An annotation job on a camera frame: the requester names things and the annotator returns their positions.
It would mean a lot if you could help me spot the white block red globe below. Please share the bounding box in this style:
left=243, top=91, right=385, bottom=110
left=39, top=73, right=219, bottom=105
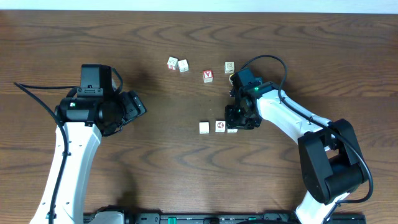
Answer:
left=215, top=120, right=226, bottom=133

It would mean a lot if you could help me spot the plain white wooden block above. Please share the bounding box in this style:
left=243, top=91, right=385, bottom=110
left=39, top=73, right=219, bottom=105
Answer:
left=199, top=121, right=210, bottom=134

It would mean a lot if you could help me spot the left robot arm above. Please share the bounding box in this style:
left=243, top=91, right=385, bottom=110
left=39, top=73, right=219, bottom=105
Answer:
left=31, top=88, right=147, bottom=223

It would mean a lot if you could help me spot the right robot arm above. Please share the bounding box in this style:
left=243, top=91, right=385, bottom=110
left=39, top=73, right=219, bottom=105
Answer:
left=225, top=79, right=373, bottom=223

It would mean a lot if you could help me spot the yellow block left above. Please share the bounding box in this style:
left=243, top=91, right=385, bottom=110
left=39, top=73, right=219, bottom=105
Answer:
left=229, top=74, right=234, bottom=86

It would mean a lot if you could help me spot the white block black print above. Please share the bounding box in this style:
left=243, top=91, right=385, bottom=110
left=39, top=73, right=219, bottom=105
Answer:
left=224, top=62, right=235, bottom=74

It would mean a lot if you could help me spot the red V letter block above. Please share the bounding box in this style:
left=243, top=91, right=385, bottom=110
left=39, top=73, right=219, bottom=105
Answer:
left=202, top=70, right=213, bottom=83

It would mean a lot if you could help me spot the white block red side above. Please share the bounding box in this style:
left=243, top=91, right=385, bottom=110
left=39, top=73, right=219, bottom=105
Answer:
left=167, top=57, right=178, bottom=70

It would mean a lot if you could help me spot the plain white letter block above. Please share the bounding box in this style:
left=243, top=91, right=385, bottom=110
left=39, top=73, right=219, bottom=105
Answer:
left=178, top=59, right=189, bottom=72

